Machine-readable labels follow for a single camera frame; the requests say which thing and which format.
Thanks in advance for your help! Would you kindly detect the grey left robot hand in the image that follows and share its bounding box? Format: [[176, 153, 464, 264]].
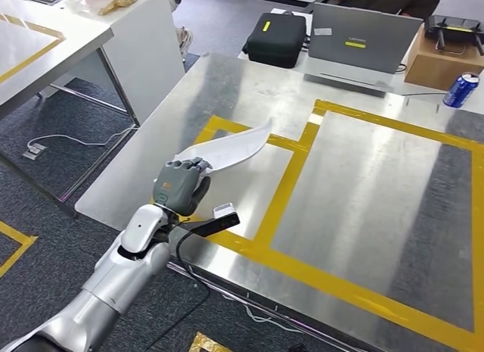
[[152, 157, 213, 218]]

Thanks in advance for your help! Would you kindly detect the white curved plastic part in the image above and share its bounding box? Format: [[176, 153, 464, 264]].
[[153, 117, 274, 185]]

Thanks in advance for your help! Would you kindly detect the steel workbench table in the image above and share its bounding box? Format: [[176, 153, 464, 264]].
[[74, 51, 484, 352]]

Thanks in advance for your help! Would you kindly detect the person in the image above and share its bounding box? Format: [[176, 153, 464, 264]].
[[166, 0, 194, 58], [329, 0, 443, 20]]

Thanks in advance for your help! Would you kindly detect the yellow floor tape marking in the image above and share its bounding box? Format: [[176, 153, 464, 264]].
[[0, 220, 38, 279], [188, 331, 234, 352]]

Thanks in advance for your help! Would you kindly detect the white power strip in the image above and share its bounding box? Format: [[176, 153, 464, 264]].
[[22, 142, 48, 162]]

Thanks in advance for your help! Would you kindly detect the black zip case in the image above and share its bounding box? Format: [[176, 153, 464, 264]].
[[241, 12, 308, 70]]

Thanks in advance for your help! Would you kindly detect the crumpled plastic bag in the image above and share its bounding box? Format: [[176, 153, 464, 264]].
[[77, 0, 139, 16]]

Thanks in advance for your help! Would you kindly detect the steel side table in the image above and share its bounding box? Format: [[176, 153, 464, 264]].
[[0, 0, 167, 218]]

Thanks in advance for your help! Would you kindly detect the grey laptop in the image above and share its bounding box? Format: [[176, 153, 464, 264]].
[[303, 2, 424, 98]]

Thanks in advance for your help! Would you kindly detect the white desk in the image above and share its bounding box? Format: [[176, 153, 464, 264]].
[[237, 8, 484, 115]]

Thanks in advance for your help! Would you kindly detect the brown cardboard box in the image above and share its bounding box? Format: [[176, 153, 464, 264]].
[[403, 23, 484, 92]]

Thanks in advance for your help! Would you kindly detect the blue drink can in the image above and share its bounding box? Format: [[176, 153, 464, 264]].
[[443, 71, 480, 109]]

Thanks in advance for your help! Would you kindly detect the black wifi router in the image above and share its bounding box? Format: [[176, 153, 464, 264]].
[[424, 14, 484, 56]]

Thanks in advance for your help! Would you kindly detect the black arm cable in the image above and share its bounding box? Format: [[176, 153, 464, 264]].
[[143, 229, 213, 352]]

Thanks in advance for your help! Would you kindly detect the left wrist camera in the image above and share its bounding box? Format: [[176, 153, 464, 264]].
[[187, 202, 240, 239]]

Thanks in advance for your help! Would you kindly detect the white power cable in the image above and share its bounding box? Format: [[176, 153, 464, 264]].
[[26, 123, 139, 149]]

